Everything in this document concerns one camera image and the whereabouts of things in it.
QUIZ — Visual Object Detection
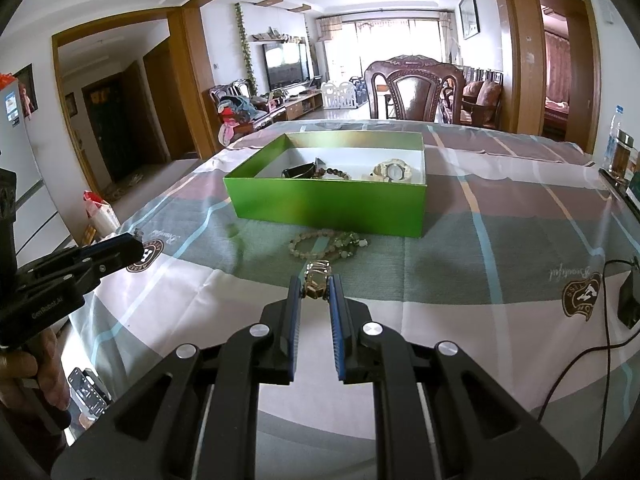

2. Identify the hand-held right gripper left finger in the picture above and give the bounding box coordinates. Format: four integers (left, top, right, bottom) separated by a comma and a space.
50, 274, 304, 480

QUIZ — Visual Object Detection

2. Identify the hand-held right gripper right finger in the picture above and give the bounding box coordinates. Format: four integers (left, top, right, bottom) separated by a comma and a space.
327, 272, 583, 480

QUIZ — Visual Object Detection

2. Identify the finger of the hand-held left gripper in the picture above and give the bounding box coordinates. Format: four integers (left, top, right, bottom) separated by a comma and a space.
92, 239, 145, 279
75, 231, 144, 261

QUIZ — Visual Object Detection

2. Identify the silver metal watch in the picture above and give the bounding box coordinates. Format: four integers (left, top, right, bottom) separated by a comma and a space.
302, 260, 334, 302

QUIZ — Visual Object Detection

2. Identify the green cardboard box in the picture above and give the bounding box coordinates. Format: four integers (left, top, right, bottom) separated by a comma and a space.
222, 131, 427, 239

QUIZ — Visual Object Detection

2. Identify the person's left hand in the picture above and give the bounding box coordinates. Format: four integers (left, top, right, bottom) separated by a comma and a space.
0, 329, 72, 432

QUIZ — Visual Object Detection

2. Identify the red white plastic bag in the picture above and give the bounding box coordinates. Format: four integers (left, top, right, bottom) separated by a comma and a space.
82, 190, 121, 239

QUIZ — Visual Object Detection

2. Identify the white refrigerator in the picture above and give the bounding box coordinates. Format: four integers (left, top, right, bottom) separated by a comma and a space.
0, 77, 71, 262

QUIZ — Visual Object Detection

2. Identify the dark entrance door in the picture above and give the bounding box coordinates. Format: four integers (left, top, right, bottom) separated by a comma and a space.
82, 72, 146, 184

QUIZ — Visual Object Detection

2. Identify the black wristwatch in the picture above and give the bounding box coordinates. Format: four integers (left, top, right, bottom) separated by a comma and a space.
281, 159, 326, 180

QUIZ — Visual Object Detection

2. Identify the beige wristwatch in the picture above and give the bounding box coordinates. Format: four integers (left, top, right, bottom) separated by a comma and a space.
361, 159, 416, 184

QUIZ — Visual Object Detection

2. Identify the pile of clothes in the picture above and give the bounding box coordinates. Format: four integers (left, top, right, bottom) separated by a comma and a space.
217, 95, 259, 146

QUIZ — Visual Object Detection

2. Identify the dark wooden armchair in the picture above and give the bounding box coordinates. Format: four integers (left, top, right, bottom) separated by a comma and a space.
209, 79, 281, 134

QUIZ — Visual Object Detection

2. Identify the wooden television cabinet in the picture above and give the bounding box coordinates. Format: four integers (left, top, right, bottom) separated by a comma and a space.
270, 87, 324, 121

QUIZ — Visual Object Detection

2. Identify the white baby fence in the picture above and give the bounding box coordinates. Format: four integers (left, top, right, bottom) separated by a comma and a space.
320, 80, 369, 110

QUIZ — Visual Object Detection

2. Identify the green vine garland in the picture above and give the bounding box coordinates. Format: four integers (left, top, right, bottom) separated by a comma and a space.
235, 2, 259, 96

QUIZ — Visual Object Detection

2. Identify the carved dark wooden chair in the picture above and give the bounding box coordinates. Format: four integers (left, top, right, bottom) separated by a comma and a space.
364, 55, 469, 125

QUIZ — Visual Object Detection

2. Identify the flat screen television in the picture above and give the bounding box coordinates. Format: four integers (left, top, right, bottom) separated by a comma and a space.
263, 42, 310, 89

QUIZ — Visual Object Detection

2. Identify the wooden sofa with cushions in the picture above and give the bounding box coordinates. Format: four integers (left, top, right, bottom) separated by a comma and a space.
460, 80, 504, 129

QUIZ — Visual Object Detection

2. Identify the black power adapter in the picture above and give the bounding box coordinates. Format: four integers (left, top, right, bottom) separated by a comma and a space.
616, 270, 640, 331

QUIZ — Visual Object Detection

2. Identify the beige curtain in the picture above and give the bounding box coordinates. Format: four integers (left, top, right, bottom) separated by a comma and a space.
317, 16, 344, 41

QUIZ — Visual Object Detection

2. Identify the bed with pink cover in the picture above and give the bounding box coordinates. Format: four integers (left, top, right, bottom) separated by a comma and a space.
542, 100, 571, 136

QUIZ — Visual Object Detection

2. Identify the clear water bottle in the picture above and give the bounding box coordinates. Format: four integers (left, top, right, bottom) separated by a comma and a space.
602, 105, 626, 171

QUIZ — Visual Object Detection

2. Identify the glass jar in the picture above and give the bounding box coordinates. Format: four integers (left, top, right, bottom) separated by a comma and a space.
609, 129, 640, 184

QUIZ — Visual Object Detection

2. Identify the pink bedroom curtain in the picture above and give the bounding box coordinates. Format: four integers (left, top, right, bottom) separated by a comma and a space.
544, 30, 571, 104

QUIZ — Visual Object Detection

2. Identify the pale green bead necklace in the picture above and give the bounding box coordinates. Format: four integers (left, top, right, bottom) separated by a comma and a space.
288, 230, 371, 261

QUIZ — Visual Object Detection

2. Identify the perforated metal bracket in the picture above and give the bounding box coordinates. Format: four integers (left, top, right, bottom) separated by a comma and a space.
67, 367, 114, 419

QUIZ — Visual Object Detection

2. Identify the dark wall poster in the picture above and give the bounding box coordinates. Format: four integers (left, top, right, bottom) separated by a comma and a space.
14, 64, 40, 119

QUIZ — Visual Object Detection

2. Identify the wall shelf with ornaments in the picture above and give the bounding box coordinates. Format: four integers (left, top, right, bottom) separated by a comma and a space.
250, 30, 307, 45

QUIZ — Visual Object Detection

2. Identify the black cable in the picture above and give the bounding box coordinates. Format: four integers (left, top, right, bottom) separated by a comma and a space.
537, 259, 636, 424

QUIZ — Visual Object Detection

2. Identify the framed wall picture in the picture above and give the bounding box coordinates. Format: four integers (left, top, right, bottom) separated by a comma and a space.
459, 0, 481, 41

